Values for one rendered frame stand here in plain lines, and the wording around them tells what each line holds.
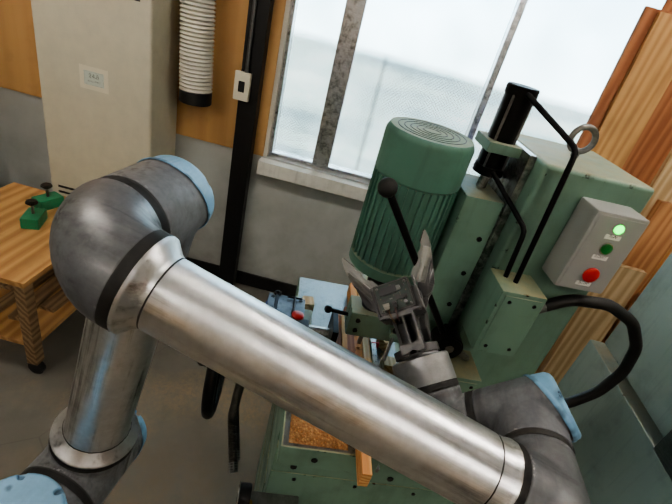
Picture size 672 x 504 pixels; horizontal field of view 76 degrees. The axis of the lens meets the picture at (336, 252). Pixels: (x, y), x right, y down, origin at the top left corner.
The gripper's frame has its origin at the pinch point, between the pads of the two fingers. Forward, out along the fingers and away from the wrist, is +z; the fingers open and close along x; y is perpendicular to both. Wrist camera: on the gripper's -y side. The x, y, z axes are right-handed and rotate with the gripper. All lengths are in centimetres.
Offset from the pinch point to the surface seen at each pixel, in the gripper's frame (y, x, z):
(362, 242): -12.1, 5.1, 6.2
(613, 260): -14.1, -37.1, -12.6
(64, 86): -51, 119, 140
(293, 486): -37, 42, -38
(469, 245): -15.8, -15.1, -0.8
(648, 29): -103, -120, 85
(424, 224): -8.4, -8.0, 4.0
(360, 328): -29.4, 14.1, -7.8
